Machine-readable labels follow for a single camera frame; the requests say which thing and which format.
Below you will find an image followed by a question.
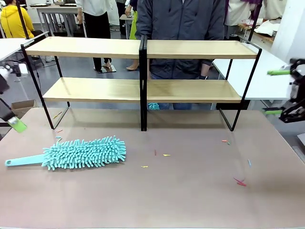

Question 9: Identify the wooden two-tier black-frame shelf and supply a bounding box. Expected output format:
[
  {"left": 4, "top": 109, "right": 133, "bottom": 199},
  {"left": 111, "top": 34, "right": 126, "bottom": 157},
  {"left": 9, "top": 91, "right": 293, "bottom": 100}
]
[
  {"left": 139, "top": 35, "right": 263, "bottom": 132},
  {"left": 20, "top": 35, "right": 146, "bottom": 131}
]

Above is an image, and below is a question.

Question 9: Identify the person in white shirt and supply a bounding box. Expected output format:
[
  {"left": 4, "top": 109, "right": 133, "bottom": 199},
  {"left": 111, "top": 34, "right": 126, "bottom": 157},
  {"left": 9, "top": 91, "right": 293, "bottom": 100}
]
[{"left": 75, "top": 0, "right": 116, "bottom": 73}]

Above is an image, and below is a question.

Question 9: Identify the black stand pole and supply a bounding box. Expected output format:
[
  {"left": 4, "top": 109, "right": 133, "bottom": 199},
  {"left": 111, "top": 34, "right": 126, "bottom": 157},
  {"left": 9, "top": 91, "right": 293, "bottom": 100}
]
[
  {"left": 16, "top": 0, "right": 31, "bottom": 40},
  {"left": 247, "top": 0, "right": 263, "bottom": 42}
]

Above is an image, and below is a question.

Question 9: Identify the person in grey jacket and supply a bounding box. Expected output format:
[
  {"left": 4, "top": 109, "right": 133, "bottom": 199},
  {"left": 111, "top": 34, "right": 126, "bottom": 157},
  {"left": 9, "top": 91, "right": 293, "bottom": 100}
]
[{"left": 134, "top": 0, "right": 226, "bottom": 111}]

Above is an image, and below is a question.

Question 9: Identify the cardboard box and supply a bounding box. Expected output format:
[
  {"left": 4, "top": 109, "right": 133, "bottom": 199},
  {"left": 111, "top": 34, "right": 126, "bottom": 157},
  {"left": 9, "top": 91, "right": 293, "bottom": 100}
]
[{"left": 10, "top": 99, "right": 40, "bottom": 119}]

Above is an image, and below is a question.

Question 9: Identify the grey background table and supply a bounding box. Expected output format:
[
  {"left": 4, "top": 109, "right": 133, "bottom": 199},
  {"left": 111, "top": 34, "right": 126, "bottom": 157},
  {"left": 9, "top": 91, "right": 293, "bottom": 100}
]
[{"left": 35, "top": 2, "right": 87, "bottom": 38}]

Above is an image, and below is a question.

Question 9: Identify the long red paper scrap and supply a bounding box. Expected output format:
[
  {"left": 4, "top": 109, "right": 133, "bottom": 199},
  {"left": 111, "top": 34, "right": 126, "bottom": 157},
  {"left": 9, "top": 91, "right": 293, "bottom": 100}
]
[{"left": 233, "top": 177, "right": 247, "bottom": 187}]

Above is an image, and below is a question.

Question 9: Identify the person in dark clothes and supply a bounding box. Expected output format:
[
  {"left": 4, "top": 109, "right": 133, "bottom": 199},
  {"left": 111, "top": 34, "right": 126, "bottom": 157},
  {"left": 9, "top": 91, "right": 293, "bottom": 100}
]
[{"left": 112, "top": 0, "right": 127, "bottom": 34}]

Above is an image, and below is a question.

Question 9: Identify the person in white coat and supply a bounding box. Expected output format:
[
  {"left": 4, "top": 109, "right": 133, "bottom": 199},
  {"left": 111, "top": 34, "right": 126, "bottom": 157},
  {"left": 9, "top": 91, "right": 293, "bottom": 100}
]
[{"left": 225, "top": 0, "right": 254, "bottom": 39}]

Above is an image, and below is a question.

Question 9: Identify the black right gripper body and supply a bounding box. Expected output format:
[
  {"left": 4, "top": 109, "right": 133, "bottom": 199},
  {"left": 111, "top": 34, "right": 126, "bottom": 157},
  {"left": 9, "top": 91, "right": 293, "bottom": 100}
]
[{"left": 292, "top": 77, "right": 305, "bottom": 100}]

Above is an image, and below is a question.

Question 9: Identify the person in yellow hoodie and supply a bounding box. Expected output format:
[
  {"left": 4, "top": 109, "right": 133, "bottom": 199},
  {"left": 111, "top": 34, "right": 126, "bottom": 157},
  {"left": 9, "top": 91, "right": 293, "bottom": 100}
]
[{"left": 0, "top": 0, "right": 35, "bottom": 39}]

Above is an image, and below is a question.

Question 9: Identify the cluttered background table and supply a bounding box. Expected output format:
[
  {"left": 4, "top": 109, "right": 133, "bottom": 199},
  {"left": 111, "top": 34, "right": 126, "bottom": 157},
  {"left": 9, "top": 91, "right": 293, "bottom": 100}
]
[{"left": 240, "top": 18, "right": 285, "bottom": 44}]

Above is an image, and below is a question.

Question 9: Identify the white side table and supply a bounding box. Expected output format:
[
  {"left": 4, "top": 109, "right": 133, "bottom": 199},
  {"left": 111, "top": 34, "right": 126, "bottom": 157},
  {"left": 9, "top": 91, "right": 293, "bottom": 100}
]
[
  {"left": 212, "top": 49, "right": 295, "bottom": 101},
  {"left": 0, "top": 32, "right": 50, "bottom": 62}
]

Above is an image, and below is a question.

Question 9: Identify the person's left forearm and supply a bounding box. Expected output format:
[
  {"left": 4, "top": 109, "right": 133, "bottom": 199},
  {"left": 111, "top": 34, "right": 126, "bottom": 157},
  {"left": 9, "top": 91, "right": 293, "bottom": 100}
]
[{"left": 200, "top": 58, "right": 214, "bottom": 80}]

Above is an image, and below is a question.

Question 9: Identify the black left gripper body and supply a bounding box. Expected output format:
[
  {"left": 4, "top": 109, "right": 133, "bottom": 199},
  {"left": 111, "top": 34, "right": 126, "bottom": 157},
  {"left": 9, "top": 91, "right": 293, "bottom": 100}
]
[{"left": 0, "top": 69, "right": 10, "bottom": 95}]

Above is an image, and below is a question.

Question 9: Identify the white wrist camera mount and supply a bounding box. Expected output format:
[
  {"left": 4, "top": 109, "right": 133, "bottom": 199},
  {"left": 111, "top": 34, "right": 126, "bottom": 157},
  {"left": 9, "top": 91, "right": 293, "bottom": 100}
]
[{"left": 11, "top": 62, "right": 28, "bottom": 77}]

